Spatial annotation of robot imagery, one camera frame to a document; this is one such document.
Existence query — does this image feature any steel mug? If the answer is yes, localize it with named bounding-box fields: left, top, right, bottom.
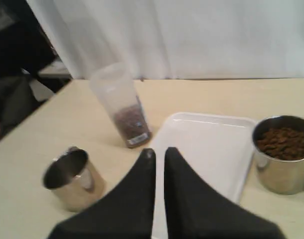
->
left=252, top=116, right=304, bottom=195
left=42, top=146, right=106, bottom=212

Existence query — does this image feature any translucent plastic tumbler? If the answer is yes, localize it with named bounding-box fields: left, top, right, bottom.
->
left=89, top=62, right=153, bottom=149

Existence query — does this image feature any brown kibble in tumbler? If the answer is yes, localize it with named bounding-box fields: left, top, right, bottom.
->
left=112, top=104, right=152, bottom=148

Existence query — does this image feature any white plastic tray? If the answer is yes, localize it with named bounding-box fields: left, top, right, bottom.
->
left=149, top=112, right=256, bottom=239

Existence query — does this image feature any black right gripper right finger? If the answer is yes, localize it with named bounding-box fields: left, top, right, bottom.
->
left=163, top=147, right=285, bottom=239

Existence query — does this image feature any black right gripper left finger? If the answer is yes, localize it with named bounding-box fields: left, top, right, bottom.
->
left=48, top=148, right=156, bottom=239

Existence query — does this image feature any brown kibble in right mug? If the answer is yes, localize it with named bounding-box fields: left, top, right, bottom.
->
left=255, top=127, right=304, bottom=161

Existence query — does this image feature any white curtain backdrop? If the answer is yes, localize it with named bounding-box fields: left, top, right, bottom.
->
left=28, top=0, right=304, bottom=79

